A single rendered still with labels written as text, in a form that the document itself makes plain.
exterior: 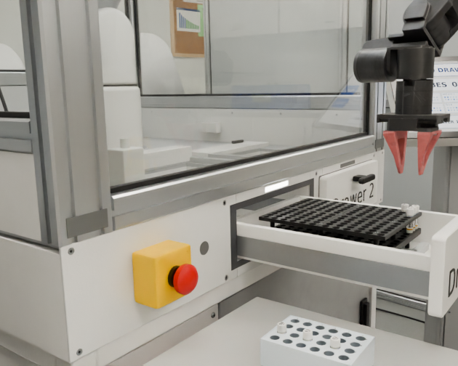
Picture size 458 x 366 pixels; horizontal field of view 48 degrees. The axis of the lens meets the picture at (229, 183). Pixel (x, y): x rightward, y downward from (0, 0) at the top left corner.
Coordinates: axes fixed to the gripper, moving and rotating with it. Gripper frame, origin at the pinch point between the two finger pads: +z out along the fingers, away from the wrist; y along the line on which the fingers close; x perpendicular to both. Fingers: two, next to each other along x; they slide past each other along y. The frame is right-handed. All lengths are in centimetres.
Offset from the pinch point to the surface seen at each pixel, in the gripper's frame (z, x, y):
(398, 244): 10.9, 7.8, -1.0
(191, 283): 11.0, 38.4, 15.6
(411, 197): 41, -166, 50
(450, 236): 5.5, 17.8, -10.9
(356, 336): 18.4, 26.4, -2.1
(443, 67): -19, -87, 18
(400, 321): 97, -146, 47
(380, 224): 8.1, 7.5, 2.1
